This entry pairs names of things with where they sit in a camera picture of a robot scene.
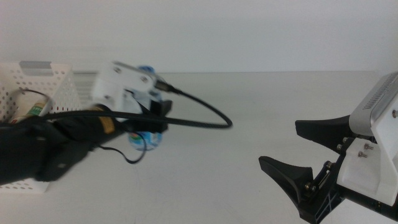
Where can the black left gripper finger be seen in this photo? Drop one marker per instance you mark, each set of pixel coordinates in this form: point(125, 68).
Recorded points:
point(164, 106)

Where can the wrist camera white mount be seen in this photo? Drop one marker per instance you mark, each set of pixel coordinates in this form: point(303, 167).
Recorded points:
point(360, 174)
point(121, 84)

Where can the yellow tea bottle green label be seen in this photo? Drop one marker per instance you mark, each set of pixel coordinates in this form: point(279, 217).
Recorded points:
point(35, 110)

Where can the white perforated plastic basket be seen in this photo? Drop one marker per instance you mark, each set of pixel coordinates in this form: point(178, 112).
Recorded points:
point(62, 84)

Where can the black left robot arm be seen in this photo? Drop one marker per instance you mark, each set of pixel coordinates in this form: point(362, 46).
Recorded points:
point(46, 146)

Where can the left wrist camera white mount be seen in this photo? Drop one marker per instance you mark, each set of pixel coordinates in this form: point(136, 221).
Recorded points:
point(121, 84)

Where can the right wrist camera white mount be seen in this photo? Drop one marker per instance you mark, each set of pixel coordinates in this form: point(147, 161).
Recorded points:
point(360, 174)

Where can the clear water bottle blue cap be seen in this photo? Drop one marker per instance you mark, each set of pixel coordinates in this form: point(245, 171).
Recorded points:
point(149, 141)

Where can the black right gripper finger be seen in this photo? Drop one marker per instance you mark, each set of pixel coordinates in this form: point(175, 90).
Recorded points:
point(326, 130)
point(292, 179)

